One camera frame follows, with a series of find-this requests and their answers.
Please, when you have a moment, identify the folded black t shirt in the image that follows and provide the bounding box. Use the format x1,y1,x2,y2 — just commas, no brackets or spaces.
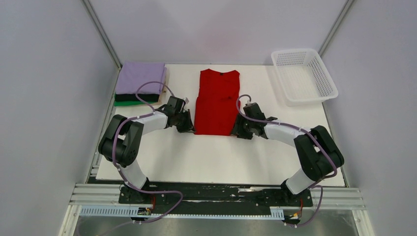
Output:
114,94,160,103

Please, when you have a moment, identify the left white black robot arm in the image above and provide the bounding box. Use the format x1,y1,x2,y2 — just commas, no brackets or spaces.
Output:
98,96,195,203

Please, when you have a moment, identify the white plastic basket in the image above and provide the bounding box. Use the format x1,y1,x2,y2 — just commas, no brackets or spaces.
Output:
271,48,339,106

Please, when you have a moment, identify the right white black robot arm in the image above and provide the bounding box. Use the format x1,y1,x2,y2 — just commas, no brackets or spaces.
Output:
231,103,345,206

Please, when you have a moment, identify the folded green t shirt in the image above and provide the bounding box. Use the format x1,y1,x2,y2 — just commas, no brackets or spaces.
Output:
113,101,160,107

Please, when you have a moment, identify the white slotted cable duct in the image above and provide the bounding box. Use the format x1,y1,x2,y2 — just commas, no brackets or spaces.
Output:
79,206,285,220

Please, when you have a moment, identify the folded lilac t shirt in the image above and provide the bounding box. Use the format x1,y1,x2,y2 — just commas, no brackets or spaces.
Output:
115,61,166,94

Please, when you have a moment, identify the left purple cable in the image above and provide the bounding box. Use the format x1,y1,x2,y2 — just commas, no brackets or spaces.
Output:
76,81,184,236

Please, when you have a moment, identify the wooden board under stack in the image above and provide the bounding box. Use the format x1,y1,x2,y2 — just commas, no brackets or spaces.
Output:
156,67,170,105

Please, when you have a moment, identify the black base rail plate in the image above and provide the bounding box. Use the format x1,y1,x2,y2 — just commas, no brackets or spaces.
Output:
88,176,313,217

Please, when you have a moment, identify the red t shirt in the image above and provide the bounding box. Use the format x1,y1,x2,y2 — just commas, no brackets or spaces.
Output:
194,69,240,136

